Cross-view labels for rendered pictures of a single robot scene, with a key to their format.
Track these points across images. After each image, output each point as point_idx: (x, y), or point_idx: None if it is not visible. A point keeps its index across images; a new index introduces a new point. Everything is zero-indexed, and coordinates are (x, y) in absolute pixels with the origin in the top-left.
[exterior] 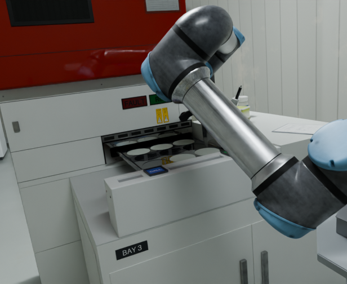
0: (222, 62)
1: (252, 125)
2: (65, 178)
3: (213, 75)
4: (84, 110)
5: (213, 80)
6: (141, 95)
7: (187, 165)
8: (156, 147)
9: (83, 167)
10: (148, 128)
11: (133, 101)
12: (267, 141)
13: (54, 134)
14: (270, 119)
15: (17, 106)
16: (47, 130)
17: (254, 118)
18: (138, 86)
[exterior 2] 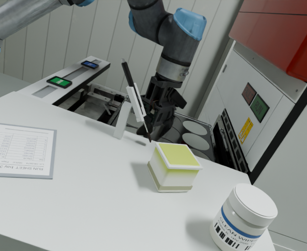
0: (129, 6)
1: (5, 2)
2: (207, 121)
3: (166, 43)
4: (236, 77)
5: (164, 52)
6: (255, 89)
7: (79, 72)
8: (195, 137)
9: (210, 123)
10: (233, 132)
11: (248, 91)
12: None
13: (223, 86)
14: (126, 218)
15: (232, 55)
16: (225, 80)
17: (169, 217)
18: (261, 76)
